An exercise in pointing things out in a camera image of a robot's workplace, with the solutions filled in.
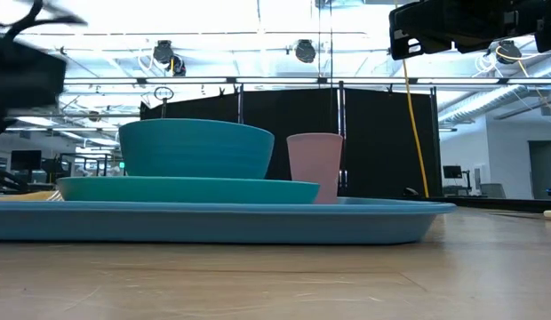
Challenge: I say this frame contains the teal plastic plate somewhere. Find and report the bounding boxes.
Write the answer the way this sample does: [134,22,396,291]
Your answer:
[56,176,322,205]

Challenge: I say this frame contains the yellow hanging cable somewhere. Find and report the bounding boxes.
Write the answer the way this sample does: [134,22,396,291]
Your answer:
[398,57,430,199]

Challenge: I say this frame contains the black aluminium rig frame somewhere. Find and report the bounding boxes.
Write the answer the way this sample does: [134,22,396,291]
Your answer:
[390,195,551,213]

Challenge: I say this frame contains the yellow cloth napkin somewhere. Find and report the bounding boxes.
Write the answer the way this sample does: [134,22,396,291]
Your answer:
[0,189,59,203]

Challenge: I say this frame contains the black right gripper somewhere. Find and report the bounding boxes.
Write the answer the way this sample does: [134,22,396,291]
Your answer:
[388,0,538,61]

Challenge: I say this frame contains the pink plastic cup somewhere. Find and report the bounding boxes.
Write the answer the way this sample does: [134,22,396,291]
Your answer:
[286,132,344,205]

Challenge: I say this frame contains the blue plastic bowl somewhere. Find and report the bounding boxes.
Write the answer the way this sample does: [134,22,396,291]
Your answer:
[118,117,276,180]

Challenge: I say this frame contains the black partition screen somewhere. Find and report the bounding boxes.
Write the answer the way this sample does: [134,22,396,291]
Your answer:
[140,86,442,199]

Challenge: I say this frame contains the black ring-top pole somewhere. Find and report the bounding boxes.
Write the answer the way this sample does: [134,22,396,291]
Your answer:
[153,85,175,121]

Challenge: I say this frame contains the dark grey door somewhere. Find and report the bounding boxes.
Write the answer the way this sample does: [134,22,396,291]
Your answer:
[527,140,551,200]

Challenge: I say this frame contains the black ceiling cable reel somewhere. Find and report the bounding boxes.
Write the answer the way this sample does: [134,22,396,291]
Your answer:
[497,39,523,66]
[151,39,188,76]
[294,38,317,64]

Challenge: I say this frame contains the grey ceiling duct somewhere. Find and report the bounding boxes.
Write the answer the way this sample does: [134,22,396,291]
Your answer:
[437,84,521,125]

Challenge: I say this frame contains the blue plastic tray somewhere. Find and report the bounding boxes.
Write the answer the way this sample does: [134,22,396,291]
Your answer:
[0,196,458,245]

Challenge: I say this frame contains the long ceiling light rail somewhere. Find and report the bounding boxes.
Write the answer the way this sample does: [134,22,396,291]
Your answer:
[61,76,551,85]

